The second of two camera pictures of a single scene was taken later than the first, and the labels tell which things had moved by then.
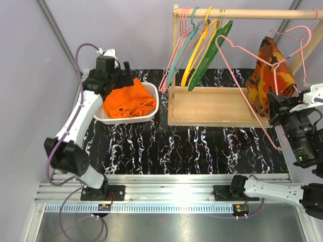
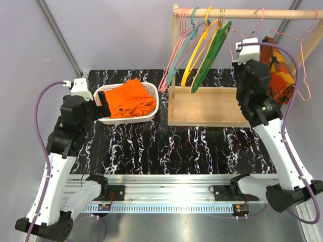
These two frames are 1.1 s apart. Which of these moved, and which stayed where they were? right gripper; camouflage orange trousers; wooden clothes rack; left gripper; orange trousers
Moved: left gripper; right gripper
Stayed: wooden clothes rack; orange trousers; camouflage orange trousers
